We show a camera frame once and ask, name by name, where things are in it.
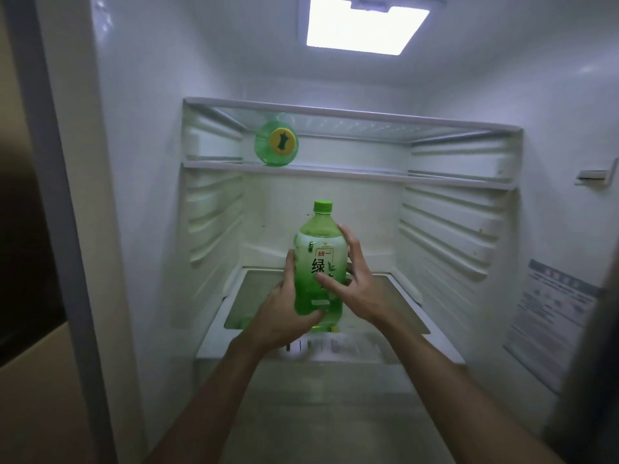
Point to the person's left hand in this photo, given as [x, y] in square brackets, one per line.
[274, 316]

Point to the person's right hand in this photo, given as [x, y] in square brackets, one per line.
[363, 294]

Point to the person's left thumb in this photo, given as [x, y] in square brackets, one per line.
[309, 319]

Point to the person's right thumb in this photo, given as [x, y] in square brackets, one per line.
[331, 283]

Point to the large green tea bottle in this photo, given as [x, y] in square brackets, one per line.
[314, 236]

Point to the person's left forearm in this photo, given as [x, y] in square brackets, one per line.
[208, 405]

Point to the person's right forearm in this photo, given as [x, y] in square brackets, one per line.
[454, 396]

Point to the glass shelf over drawer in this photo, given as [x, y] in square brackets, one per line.
[251, 294]

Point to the glass refrigerator shelf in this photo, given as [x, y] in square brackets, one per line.
[358, 120]
[348, 172]

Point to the green bottle with yellow label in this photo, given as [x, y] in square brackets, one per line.
[271, 142]

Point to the white refrigerator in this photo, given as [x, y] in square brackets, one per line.
[159, 188]

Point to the grey information sticker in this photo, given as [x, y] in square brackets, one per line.
[551, 323]

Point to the refrigerator ceiling light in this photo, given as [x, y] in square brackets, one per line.
[362, 24]

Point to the white door switch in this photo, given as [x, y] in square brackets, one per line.
[596, 174]

